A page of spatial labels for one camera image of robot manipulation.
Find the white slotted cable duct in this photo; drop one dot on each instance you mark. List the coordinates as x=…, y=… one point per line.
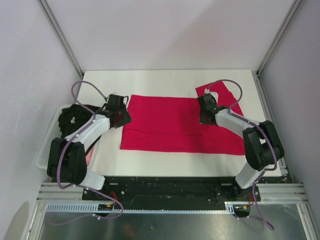
x=102, y=208

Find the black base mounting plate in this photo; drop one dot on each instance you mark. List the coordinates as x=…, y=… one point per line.
x=170, y=193

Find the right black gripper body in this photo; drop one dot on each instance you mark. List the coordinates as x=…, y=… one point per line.
x=203, y=119

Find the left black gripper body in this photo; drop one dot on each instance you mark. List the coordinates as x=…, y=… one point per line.
x=124, y=118

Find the white plastic laundry basket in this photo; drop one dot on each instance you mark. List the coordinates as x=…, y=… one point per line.
x=68, y=119

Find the black t shirt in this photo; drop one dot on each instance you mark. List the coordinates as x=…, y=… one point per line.
x=88, y=134

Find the pink garment in basket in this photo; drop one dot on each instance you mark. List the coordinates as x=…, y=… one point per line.
x=89, y=156

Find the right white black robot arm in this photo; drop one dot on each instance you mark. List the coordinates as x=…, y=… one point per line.
x=262, y=145

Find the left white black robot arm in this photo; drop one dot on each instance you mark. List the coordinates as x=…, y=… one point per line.
x=69, y=166

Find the left aluminium frame post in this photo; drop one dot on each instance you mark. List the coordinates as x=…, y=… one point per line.
x=52, y=20

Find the red t shirt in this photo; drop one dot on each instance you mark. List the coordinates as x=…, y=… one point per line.
x=172, y=125

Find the aluminium frame post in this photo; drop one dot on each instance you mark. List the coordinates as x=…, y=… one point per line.
x=52, y=20
x=282, y=30

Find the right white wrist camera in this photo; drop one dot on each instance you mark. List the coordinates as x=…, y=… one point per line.
x=215, y=95

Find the right aluminium frame post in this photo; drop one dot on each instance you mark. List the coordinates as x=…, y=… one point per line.
x=282, y=30

